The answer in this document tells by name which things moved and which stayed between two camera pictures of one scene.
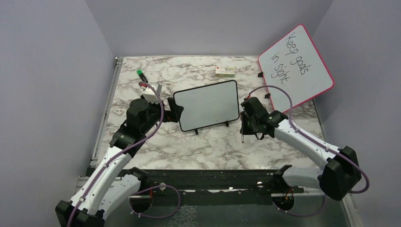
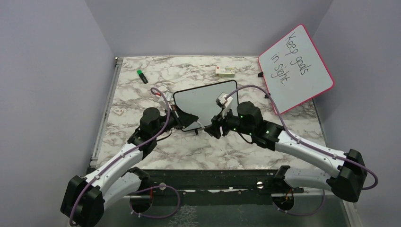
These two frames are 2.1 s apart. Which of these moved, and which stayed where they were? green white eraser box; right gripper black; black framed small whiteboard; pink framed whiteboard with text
Moved: right gripper black
Stayed: pink framed whiteboard with text; black framed small whiteboard; green white eraser box
